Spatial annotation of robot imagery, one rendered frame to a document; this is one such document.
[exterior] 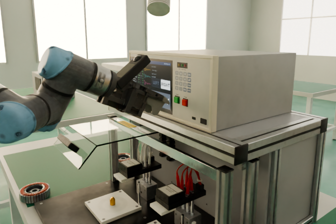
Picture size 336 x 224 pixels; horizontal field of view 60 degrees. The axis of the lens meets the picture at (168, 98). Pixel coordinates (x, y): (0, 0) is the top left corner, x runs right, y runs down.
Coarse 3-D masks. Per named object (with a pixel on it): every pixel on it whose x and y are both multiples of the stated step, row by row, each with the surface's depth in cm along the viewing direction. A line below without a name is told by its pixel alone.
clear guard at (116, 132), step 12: (108, 120) 108; (120, 120) 108; (132, 120) 108; (72, 132) 96; (84, 132) 94; (96, 132) 94; (108, 132) 94; (120, 132) 94; (132, 132) 94; (144, 132) 94; (156, 132) 95; (60, 144) 96; (84, 144) 87; (96, 144) 83; (72, 156) 86; (84, 156) 82
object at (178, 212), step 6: (174, 210) 94; (180, 210) 93; (174, 216) 94; (180, 216) 92; (186, 216) 90; (192, 216) 90; (198, 216) 91; (174, 222) 95; (180, 222) 92; (186, 222) 89; (198, 222) 91
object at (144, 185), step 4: (136, 180) 113; (140, 180) 113; (144, 180) 113; (152, 180) 113; (136, 184) 113; (140, 184) 111; (144, 184) 109; (148, 184) 109; (152, 184) 109; (156, 184) 110; (136, 188) 114; (140, 188) 111; (144, 188) 108; (148, 188) 108; (152, 188) 109; (140, 192) 111; (144, 192) 109; (148, 192) 108; (152, 192) 109; (144, 196) 109; (148, 196) 109; (152, 196) 110
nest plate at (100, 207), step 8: (112, 192) 112; (120, 192) 112; (88, 200) 106; (96, 200) 106; (104, 200) 106; (120, 200) 106; (128, 200) 106; (88, 208) 103; (96, 208) 101; (104, 208) 101; (112, 208) 101; (120, 208) 101; (128, 208) 101; (136, 208) 101; (96, 216) 97; (104, 216) 97; (112, 216) 97; (120, 216) 98
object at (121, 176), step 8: (128, 160) 107; (136, 160) 107; (120, 168) 106; (128, 168) 102; (136, 168) 104; (144, 168) 106; (152, 168) 108; (120, 176) 104; (128, 176) 102; (144, 176) 113
